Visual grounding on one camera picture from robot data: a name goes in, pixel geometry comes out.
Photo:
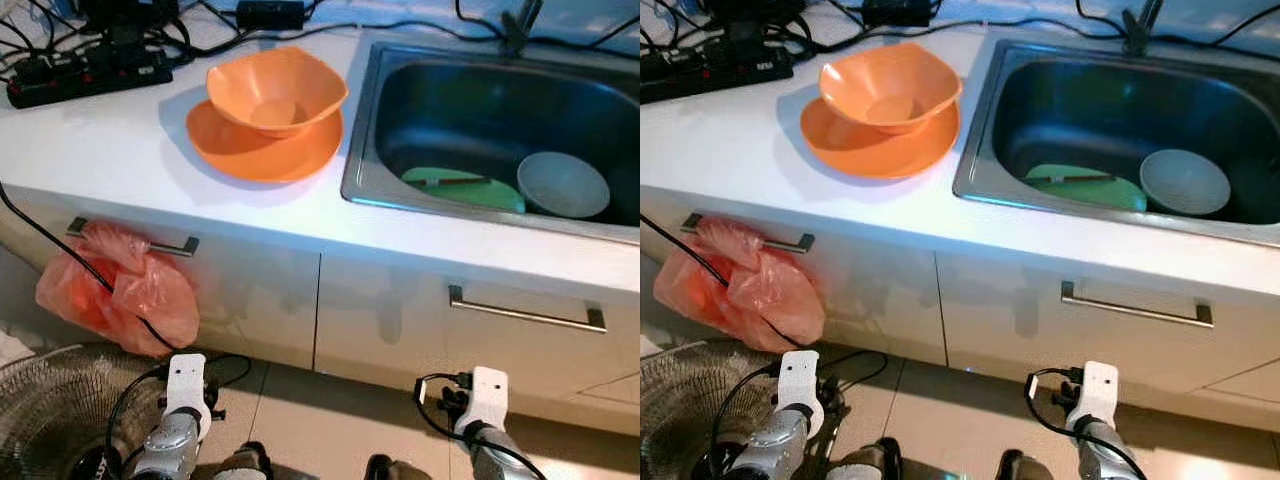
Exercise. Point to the orange bowl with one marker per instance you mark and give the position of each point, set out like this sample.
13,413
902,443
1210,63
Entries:
890,80
275,85

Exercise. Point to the steel kitchen sink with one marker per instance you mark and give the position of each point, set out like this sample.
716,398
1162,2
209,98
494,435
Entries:
470,110
1090,105

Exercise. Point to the robot left leg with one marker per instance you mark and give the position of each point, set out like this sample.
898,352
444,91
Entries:
243,465

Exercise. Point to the robot leg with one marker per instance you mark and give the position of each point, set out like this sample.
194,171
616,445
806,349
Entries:
243,465
400,470

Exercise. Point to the white cabinet door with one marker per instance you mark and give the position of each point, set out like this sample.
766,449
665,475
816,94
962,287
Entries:
400,330
270,300

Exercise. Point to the robot right leg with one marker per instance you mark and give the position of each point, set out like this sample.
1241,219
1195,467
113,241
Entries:
400,470

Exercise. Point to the orange plastic bag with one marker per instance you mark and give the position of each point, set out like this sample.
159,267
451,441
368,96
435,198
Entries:
150,300
770,300

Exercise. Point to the green plate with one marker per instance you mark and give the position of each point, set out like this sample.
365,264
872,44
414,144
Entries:
460,195
1080,195

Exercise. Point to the orange plate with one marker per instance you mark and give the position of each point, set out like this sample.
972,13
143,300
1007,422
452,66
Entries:
860,158
250,160

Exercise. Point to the black power strip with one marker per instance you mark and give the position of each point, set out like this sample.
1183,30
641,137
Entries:
720,75
90,80

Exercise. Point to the metal faucet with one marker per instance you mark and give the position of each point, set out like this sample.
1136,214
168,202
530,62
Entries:
515,42
1137,42

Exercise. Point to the black adapter cluster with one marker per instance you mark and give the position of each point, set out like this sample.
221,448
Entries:
750,22
130,22

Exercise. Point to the black power adapter brick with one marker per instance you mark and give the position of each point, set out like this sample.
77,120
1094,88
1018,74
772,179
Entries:
895,13
270,14

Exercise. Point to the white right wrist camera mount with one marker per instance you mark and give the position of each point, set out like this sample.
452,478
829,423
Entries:
487,395
1097,392

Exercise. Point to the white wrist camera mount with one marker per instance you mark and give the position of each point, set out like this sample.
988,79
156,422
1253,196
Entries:
797,385
185,385
1097,392
487,395

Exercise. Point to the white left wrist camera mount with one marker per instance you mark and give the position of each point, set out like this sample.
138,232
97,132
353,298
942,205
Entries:
185,385
797,385

